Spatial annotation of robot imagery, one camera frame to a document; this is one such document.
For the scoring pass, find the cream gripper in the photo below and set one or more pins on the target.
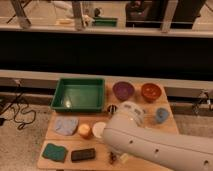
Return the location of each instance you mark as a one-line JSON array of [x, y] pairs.
[[124, 158]]

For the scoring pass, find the green sponge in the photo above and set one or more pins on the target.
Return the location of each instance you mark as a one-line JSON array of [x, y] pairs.
[[54, 152]]

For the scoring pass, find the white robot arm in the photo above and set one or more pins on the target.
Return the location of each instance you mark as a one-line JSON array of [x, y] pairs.
[[124, 133]]

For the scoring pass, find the bunch of dark grapes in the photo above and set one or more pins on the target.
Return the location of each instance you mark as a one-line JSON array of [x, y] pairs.
[[112, 158]]

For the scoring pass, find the black rectangular block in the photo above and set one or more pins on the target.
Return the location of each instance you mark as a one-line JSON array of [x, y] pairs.
[[83, 155]]

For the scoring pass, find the white cup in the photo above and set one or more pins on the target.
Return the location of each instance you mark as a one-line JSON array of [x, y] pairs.
[[98, 128]]

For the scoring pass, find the orange round fruit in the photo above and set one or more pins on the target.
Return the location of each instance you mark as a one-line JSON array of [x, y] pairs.
[[84, 130]]

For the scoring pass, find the small metal cup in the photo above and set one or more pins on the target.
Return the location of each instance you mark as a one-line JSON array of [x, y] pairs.
[[111, 109]]

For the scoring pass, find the blue cup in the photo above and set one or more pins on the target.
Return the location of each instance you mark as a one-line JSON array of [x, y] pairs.
[[161, 115]]

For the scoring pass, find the purple bowl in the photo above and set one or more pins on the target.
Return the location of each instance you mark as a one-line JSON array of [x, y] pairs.
[[123, 90]]

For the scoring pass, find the blue folded cloth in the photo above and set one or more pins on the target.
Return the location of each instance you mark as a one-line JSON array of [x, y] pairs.
[[66, 126]]

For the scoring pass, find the red-orange bowl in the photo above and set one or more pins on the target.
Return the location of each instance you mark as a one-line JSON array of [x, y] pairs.
[[150, 92]]

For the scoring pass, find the green plastic tray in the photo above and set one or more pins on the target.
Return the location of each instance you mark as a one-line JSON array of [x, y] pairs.
[[79, 95]]

